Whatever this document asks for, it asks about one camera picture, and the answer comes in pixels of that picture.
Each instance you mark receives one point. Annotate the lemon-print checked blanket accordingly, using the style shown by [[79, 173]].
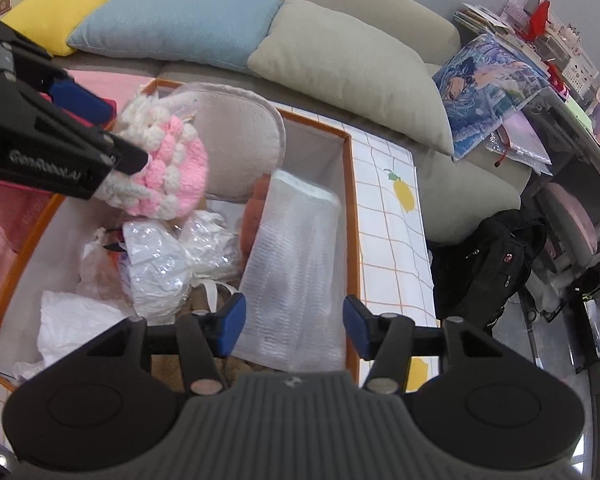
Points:
[[380, 240]]

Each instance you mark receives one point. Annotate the red ornament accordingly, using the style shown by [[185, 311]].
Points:
[[536, 17]]

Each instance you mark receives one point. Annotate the clear plastic bag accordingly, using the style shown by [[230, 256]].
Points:
[[212, 245], [155, 270]]

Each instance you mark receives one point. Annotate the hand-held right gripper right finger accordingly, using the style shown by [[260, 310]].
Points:
[[357, 327]]

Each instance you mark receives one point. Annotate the brown cookie plush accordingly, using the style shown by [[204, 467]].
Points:
[[252, 220]]

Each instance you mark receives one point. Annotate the white heart-shaped cushion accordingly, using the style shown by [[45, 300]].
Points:
[[240, 130]]

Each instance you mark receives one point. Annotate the orange-rimmed fabric storage box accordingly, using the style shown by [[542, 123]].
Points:
[[320, 155]]

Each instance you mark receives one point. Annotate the beige pillow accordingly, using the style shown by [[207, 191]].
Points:
[[350, 70]]

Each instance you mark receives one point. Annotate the pink and white knitted hat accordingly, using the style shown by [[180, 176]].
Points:
[[175, 160]]

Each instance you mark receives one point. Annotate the grey desk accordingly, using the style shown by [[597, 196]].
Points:
[[575, 125]]

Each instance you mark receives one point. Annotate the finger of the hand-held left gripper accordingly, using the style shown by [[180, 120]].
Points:
[[80, 132], [75, 97]]

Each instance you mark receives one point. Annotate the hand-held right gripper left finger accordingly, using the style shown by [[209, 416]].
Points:
[[235, 322]]

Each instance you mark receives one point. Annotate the white plastic bag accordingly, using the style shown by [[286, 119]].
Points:
[[75, 325]]

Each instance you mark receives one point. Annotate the clear plastic folder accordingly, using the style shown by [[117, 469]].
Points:
[[520, 145]]

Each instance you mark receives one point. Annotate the yellow pillow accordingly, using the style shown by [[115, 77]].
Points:
[[60, 10]]

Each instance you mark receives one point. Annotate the beige sofa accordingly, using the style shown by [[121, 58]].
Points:
[[360, 2]]

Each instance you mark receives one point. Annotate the black cabinet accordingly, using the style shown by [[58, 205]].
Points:
[[597, 320]]

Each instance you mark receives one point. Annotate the blue figure-print pillow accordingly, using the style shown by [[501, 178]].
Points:
[[485, 95]]

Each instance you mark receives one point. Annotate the stack of books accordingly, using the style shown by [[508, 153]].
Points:
[[485, 15]]

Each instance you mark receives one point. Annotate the white bubble wrap bag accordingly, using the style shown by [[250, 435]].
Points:
[[295, 270]]

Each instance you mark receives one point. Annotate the black backpack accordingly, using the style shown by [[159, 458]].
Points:
[[485, 270]]

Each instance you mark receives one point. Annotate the pink office chair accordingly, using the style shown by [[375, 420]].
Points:
[[570, 230]]

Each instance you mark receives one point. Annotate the light blue pillow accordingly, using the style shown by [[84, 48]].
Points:
[[180, 15]]

